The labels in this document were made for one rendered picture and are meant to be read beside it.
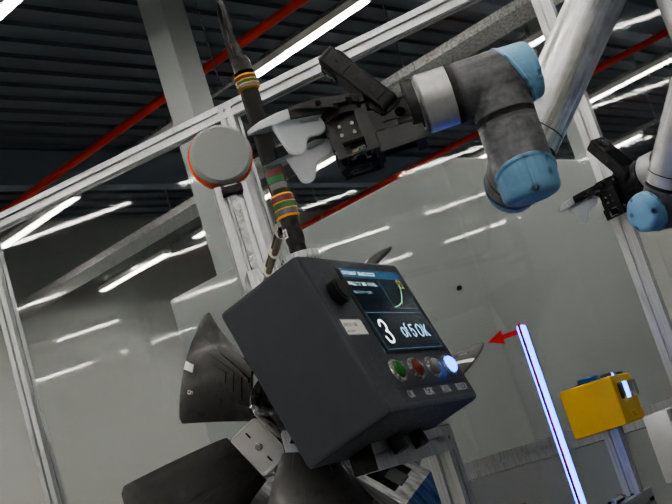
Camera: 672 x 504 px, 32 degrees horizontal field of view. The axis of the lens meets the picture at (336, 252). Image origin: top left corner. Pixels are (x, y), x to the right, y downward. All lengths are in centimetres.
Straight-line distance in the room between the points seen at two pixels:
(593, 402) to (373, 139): 90
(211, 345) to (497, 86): 107
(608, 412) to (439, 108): 88
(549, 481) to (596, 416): 57
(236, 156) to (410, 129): 149
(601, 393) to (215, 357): 74
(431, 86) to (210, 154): 151
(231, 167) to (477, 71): 151
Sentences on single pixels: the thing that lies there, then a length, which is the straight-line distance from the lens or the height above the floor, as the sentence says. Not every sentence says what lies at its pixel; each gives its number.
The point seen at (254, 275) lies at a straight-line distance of 272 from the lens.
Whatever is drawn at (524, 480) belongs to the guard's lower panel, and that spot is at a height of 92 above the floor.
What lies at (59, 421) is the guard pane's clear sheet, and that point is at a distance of 338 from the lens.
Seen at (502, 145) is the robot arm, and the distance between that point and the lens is 144.
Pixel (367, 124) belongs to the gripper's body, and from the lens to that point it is 144.
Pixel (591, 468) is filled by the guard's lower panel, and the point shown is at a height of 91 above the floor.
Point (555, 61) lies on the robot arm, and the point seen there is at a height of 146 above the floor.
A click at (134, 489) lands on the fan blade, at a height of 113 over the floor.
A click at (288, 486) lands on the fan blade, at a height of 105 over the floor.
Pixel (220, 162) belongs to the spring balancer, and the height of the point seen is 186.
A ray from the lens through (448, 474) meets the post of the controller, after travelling 145.
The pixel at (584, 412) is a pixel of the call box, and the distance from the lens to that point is 218.
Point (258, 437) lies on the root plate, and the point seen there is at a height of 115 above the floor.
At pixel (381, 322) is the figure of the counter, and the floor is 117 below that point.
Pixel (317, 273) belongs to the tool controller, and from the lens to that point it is 122.
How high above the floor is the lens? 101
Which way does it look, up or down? 11 degrees up
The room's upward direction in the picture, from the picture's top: 17 degrees counter-clockwise
